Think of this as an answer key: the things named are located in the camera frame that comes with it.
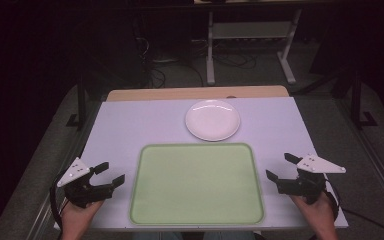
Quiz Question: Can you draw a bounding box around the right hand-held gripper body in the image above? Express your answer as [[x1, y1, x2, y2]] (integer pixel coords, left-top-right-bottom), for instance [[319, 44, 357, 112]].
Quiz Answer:
[[277, 153, 347, 206]]

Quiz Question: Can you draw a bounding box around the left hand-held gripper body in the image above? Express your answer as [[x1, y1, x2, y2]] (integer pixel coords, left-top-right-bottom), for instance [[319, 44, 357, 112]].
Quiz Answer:
[[56, 157, 115, 210]]

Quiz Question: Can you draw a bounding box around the person's left hand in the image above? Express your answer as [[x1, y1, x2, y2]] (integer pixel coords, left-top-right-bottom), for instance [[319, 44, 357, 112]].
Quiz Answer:
[[59, 199, 105, 240]]

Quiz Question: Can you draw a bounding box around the person's right hand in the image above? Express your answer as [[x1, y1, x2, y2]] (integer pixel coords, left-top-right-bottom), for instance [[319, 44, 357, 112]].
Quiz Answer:
[[289, 191, 340, 240]]

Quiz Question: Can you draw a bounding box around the black metal stand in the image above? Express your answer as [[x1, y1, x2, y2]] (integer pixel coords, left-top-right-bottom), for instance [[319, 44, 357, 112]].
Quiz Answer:
[[350, 70, 379, 130], [65, 74, 89, 130]]

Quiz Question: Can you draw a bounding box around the green tray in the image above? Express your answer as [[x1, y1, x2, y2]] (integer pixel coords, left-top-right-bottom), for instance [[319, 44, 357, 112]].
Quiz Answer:
[[128, 142, 266, 227]]

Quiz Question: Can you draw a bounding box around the white round plate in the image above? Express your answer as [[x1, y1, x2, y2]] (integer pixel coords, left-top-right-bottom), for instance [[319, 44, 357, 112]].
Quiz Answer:
[[184, 99, 242, 143]]

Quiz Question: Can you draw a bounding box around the wooden table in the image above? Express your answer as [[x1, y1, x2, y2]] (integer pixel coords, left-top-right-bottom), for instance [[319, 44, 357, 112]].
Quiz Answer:
[[105, 85, 290, 103]]

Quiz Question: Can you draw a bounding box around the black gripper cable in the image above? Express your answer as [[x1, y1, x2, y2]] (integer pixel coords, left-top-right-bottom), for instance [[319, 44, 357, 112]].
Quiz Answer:
[[324, 179, 384, 240], [48, 173, 68, 240]]

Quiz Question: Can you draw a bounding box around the tangle of black floor cables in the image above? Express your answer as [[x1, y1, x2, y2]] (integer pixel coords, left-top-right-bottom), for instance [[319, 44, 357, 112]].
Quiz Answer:
[[212, 46, 258, 70]]

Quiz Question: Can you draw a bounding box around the white metal desk frame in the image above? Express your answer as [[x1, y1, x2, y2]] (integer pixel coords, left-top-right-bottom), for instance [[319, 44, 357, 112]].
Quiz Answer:
[[205, 9, 304, 86]]

